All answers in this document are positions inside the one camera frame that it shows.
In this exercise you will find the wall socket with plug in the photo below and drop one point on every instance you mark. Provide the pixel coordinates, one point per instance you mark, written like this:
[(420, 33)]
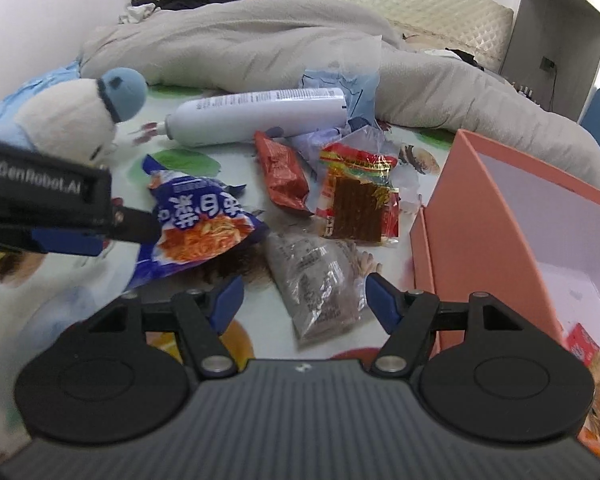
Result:
[(547, 63)]

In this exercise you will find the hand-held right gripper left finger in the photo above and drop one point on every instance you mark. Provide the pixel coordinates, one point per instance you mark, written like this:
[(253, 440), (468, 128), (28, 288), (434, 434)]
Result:
[(225, 305)]

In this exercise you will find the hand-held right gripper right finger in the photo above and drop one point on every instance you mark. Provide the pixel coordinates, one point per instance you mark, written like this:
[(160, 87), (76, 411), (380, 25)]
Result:
[(385, 305)]

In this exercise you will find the light blue bed sheet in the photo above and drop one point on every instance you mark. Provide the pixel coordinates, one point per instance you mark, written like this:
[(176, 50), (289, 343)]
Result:
[(25, 90)]

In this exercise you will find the clear packet of brown strips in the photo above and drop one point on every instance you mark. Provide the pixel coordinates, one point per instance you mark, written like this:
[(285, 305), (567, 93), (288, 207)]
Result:
[(357, 200)]

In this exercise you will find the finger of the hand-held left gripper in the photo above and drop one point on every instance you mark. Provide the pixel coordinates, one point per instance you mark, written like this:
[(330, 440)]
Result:
[(65, 241), (137, 226)]

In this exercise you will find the black clothing on pillow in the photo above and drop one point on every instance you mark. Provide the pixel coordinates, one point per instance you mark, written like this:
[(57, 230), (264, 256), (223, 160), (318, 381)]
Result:
[(467, 60)]

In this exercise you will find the grey clear snack packet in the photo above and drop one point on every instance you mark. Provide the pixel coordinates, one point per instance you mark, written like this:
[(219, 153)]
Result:
[(315, 285)]

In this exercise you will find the crumpled lavender plastic wrapper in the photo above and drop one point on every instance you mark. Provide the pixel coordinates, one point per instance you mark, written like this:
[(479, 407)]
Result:
[(320, 142)]

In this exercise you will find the white tube bottle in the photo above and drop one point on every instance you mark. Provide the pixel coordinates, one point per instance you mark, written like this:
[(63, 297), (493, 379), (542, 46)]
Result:
[(255, 115)]

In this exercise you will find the grey duvet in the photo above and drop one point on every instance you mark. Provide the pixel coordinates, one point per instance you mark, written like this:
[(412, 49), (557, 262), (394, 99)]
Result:
[(260, 45)]

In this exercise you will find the red brown snack packet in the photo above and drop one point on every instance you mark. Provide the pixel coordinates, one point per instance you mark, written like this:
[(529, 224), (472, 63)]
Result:
[(282, 175)]

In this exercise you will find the blue snack packet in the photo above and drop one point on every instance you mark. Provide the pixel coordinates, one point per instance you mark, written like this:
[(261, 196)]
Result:
[(200, 225)]

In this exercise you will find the crumpled blue plastic bag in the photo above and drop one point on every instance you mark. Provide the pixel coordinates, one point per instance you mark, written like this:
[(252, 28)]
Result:
[(350, 90)]

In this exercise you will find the pink cardboard box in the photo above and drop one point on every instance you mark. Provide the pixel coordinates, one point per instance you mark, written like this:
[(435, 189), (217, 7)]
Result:
[(490, 240)]

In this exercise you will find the plush penguin toy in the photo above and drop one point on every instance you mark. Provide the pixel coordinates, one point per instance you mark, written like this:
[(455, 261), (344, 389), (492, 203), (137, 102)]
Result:
[(65, 115)]

